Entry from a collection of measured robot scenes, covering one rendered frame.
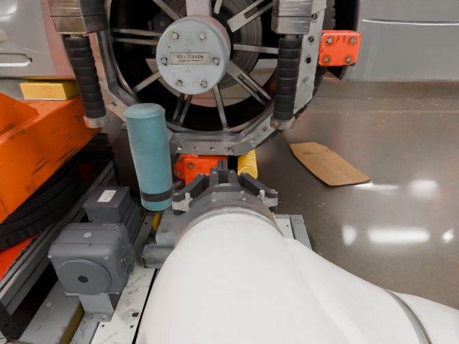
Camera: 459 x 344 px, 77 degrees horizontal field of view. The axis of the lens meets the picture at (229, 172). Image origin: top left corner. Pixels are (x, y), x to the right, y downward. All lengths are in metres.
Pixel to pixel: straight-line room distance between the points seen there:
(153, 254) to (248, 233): 0.95
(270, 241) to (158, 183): 0.58
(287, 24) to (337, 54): 0.28
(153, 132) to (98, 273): 0.40
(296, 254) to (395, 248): 1.35
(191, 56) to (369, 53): 0.54
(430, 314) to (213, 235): 0.13
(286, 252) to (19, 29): 0.98
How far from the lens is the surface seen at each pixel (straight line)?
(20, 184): 0.85
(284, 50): 0.49
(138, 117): 0.64
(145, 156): 0.68
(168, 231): 1.09
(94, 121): 0.57
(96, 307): 1.08
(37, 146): 0.90
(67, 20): 0.55
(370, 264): 1.39
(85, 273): 0.87
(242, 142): 0.77
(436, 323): 0.20
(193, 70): 0.57
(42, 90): 1.07
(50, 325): 1.09
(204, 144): 0.78
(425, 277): 1.44
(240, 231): 0.16
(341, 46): 0.74
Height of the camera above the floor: 0.94
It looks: 31 degrees down
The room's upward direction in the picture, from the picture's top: straight up
